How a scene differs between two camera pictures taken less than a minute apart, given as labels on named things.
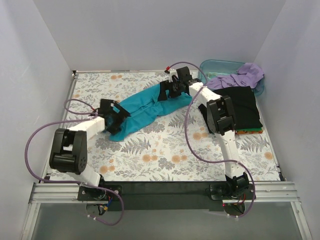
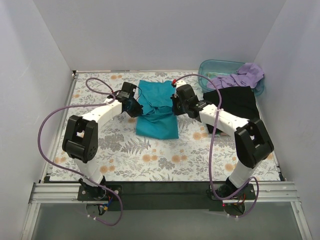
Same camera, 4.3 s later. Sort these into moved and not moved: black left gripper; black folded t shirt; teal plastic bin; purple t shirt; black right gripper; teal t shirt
Moved: black right gripper; teal t shirt; black left gripper
Not moved: purple t shirt; black folded t shirt; teal plastic bin
